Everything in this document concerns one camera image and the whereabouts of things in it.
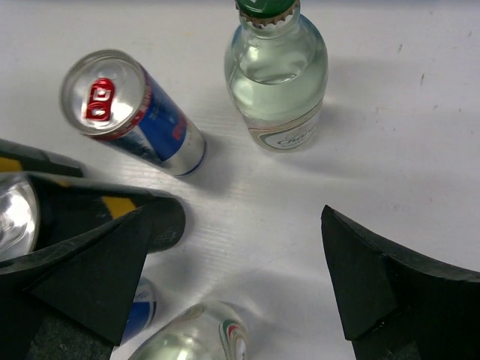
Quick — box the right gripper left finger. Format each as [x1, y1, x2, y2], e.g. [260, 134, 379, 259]
[1, 206, 153, 359]

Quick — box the left black yellow can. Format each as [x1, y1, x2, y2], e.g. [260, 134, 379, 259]
[1, 139, 85, 178]

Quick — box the near red bull can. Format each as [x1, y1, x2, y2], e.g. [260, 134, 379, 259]
[121, 277, 157, 344]

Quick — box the far red bull can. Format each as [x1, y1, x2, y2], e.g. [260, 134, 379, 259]
[60, 49, 207, 177]

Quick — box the black yellow can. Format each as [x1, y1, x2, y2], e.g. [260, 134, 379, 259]
[1, 139, 85, 178]
[1, 171, 187, 260]

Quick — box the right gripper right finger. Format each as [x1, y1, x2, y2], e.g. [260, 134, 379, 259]
[321, 205, 479, 359]

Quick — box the centre black yellow can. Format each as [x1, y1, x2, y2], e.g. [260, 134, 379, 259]
[1, 171, 187, 260]

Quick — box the green-capped glass bottle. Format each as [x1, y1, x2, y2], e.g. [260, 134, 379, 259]
[223, 1, 329, 152]
[129, 301, 249, 360]

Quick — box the red bull can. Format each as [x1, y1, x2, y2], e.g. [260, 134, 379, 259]
[60, 49, 207, 177]
[121, 277, 157, 344]

